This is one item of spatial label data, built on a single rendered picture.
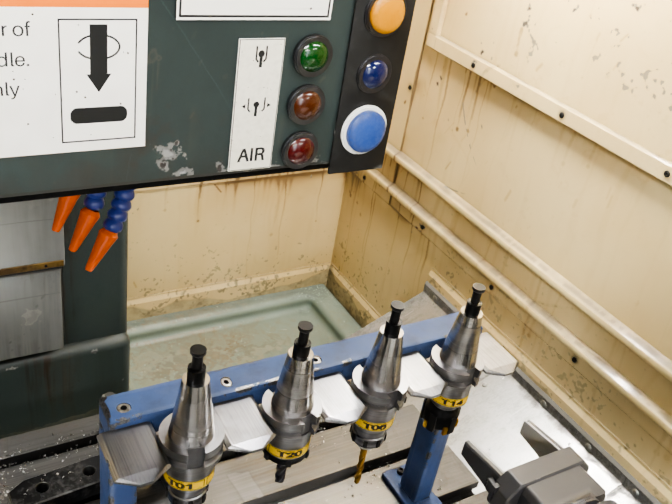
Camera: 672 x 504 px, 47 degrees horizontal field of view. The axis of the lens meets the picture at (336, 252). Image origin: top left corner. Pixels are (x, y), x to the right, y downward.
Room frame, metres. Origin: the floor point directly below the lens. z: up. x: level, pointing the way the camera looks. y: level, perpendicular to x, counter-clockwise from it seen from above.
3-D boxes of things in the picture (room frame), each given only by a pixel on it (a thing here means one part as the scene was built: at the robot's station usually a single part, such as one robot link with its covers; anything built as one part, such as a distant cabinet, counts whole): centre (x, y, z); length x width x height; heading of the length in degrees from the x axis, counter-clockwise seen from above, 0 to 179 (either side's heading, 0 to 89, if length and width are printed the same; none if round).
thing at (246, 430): (0.56, 0.06, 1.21); 0.07 x 0.05 x 0.01; 35
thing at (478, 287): (0.72, -0.16, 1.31); 0.02 x 0.02 x 0.03
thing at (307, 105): (0.47, 0.04, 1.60); 0.02 x 0.01 x 0.02; 125
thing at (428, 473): (0.80, -0.18, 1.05); 0.10 x 0.05 x 0.30; 35
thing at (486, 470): (0.60, -0.19, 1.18); 0.06 x 0.02 x 0.03; 35
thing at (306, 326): (0.60, 0.02, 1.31); 0.02 x 0.02 x 0.03
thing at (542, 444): (0.65, -0.27, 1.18); 0.06 x 0.02 x 0.03; 35
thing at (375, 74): (0.49, 0.00, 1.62); 0.02 x 0.01 x 0.02; 125
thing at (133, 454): (0.50, 0.15, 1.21); 0.07 x 0.05 x 0.01; 35
